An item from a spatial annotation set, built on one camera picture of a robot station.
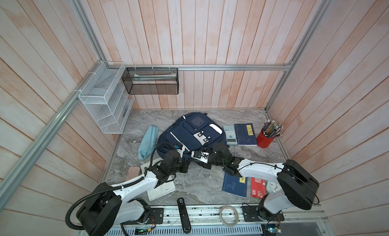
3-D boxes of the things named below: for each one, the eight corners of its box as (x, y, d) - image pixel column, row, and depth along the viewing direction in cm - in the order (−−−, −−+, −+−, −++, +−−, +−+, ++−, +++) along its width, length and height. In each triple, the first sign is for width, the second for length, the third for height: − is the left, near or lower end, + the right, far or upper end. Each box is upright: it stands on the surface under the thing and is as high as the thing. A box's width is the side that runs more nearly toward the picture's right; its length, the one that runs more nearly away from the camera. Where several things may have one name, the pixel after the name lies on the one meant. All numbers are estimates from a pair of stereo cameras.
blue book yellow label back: (237, 145, 102) (238, 143, 100) (232, 125, 113) (233, 123, 111) (258, 145, 102) (259, 143, 100) (251, 125, 113) (252, 123, 111)
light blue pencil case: (138, 160, 95) (136, 157, 91) (146, 129, 111) (144, 125, 107) (153, 160, 95) (151, 157, 91) (158, 129, 111) (157, 125, 107)
